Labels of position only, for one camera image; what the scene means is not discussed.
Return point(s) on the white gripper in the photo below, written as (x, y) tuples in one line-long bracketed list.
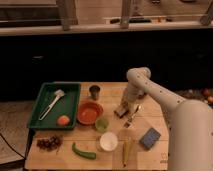
[(128, 105)]

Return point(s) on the black whiteboard eraser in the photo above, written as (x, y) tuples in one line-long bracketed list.
[(120, 111)]

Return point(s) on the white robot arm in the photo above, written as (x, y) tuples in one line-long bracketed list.
[(190, 145)]

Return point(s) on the small green cup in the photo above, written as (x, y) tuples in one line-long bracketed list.
[(102, 124)]

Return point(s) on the orange bowl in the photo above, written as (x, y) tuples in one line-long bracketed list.
[(88, 112)]

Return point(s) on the white bowl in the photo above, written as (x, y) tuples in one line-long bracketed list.
[(108, 141)]

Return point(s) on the blue sponge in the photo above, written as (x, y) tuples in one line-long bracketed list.
[(149, 138)]

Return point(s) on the green plastic tray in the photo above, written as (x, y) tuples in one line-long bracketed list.
[(66, 105)]

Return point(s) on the green cucumber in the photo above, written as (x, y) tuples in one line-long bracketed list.
[(84, 154)]

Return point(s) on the orange tomato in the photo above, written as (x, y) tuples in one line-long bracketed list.
[(63, 120)]

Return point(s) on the white dish brush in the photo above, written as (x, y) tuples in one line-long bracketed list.
[(58, 95)]

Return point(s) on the bunch of dark grapes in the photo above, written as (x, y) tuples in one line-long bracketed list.
[(51, 143)]

